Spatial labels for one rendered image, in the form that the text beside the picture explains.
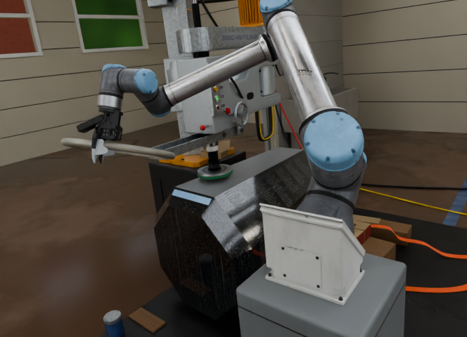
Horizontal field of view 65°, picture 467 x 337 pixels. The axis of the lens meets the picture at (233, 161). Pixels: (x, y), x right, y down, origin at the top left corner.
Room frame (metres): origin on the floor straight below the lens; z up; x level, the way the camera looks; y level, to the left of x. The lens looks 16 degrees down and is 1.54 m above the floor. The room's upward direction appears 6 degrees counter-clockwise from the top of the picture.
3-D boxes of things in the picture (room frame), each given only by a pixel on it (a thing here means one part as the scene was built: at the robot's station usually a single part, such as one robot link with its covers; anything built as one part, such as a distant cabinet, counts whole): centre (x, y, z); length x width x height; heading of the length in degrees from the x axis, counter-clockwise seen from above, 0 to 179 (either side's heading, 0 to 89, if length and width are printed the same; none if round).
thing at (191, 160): (3.00, 0.30, 0.76); 0.49 x 0.49 x 0.05; 49
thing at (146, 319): (1.91, 0.63, 0.02); 0.25 x 0.10 x 0.01; 49
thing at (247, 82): (2.45, -0.12, 1.30); 0.74 x 0.23 x 0.49; 145
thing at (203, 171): (2.14, 0.12, 0.87); 0.21 x 0.21 x 0.01
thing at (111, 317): (1.82, 0.80, 0.08); 0.10 x 0.10 x 0.13
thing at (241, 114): (2.17, -0.05, 1.20); 0.15 x 0.10 x 0.15; 145
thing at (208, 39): (2.42, -0.08, 1.62); 0.96 x 0.25 x 0.17; 145
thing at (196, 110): (2.20, 0.07, 1.32); 0.36 x 0.22 x 0.45; 145
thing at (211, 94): (2.01, 0.07, 1.37); 0.08 x 0.03 x 0.28; 145
